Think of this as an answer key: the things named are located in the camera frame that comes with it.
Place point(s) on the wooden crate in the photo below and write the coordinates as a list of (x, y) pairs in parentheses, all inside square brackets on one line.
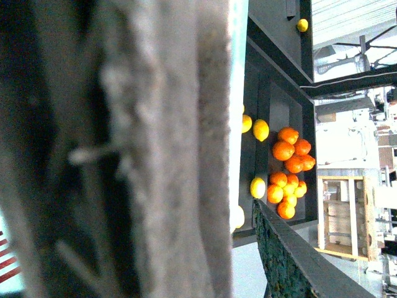
[(346, 217)]

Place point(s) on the orange fruit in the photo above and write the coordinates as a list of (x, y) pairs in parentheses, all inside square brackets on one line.
[(302, 147), (294, 164), (282, 150), (292, 179), (274, 194), (308, 162), (286, 210), (288, 134), (279, 179)]

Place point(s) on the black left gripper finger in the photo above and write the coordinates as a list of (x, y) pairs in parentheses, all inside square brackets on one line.
[(292, 267)]

